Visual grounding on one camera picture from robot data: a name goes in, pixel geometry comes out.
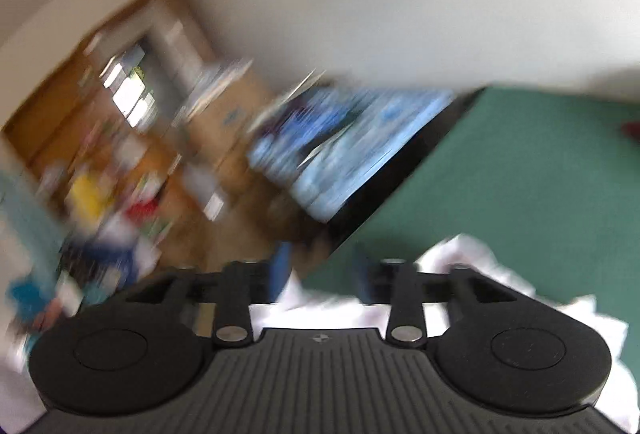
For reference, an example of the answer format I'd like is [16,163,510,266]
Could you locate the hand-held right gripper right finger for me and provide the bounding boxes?
[351,245,523,348]

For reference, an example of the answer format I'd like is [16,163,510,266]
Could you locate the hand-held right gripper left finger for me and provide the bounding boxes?
[117,241,294,348]

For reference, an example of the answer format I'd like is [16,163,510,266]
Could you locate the white towel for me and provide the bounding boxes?
[247,234,640,434]

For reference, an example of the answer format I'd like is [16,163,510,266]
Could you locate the blue patterned pack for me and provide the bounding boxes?
[246,85,455,223]

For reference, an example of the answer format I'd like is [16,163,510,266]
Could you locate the cardboard box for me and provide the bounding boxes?
[182,66,283,197]

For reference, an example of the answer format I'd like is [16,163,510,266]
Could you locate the green blanket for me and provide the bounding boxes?
[300,85,640,330]

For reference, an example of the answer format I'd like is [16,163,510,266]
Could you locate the wooden cabinet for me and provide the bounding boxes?
[0,0,273,275]

